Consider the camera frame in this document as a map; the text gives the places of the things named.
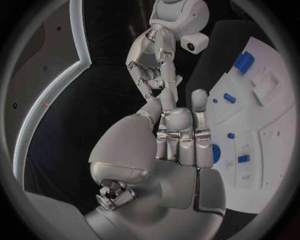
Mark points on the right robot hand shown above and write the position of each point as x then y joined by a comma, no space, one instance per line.
146,56

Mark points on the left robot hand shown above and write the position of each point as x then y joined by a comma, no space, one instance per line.
145,187

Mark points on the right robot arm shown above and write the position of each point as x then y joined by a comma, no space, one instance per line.
182,16

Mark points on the white task board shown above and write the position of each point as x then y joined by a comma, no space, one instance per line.
253,116

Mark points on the blue gear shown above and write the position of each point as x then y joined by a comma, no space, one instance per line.
216,153

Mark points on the small blue peg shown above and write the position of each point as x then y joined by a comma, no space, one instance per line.
215,100

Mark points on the short blue cylinder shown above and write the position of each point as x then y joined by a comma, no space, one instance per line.
229,98

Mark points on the large blue cylinder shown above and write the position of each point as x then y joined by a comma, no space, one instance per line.
244,61

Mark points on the blue block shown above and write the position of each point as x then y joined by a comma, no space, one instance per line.
243,159

